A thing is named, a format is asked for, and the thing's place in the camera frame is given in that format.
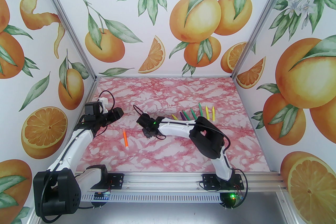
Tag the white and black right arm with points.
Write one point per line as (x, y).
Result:
(207, 139)

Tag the small controller circuit board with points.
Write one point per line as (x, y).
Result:
(231, 198)
(102, 196)

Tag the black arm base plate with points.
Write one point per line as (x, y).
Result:
(210, 182)
(116, 181)

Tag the purple marker pen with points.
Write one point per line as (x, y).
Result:
(182, 115)

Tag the green marker pen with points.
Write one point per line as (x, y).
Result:
(193, 114)
(186, 115)
(200, 110)

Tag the yellow marker pen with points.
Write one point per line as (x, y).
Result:
(207, 112)
(214, 114)
(174, 117)

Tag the perforated metal strip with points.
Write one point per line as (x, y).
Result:
(162, 196)

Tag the aluminium frame rail with slots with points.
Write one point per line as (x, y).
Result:
(162, 178)

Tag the aluminium frame post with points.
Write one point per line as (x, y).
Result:
(265, 15)
(65, 15)

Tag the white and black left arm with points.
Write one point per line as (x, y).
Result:
(56, 194)

